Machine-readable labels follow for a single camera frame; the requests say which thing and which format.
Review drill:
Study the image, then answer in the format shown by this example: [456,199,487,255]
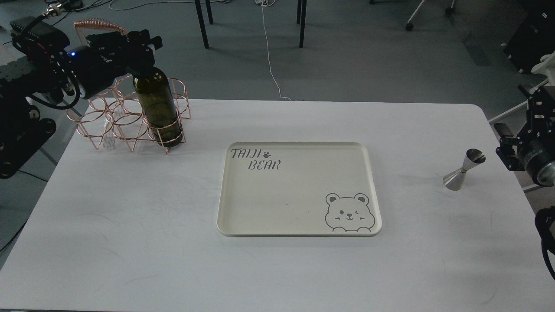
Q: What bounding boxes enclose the black table legs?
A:
[193,0,307,49]

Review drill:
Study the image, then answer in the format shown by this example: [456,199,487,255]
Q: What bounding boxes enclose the office chair wheeled base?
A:
[360,0,454,34]

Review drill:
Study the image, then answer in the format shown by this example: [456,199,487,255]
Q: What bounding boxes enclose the white chair right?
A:
[489,53,555,188]

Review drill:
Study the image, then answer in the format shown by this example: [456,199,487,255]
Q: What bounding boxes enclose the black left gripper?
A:
[65,29,163,99]

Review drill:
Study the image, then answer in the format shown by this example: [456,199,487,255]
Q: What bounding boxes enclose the dark green wine bottle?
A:
[133,66,183,148]

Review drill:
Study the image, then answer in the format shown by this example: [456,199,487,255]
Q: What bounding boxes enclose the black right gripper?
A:
[494,86,555,186]

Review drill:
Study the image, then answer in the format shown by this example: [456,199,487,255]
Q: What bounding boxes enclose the black equipment case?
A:
[503,0,555,73]

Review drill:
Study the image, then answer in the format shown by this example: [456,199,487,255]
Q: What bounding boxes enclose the black floor cables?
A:
[43,0,113,13]

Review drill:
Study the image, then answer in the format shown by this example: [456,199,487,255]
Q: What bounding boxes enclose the copper wire wine rack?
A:
[66,18,192,155]

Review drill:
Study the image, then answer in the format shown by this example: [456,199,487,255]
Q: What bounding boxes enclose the cream bear serving tray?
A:
[217,142,382,237]

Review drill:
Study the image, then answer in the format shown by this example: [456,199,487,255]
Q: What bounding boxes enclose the white floor cable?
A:
[254,0,292,101]

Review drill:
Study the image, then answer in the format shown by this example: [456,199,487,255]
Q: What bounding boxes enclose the steel double jigger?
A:
[442,148,486,190]

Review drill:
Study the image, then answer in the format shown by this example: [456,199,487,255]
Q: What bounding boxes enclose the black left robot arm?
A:
[0,0,162,179]

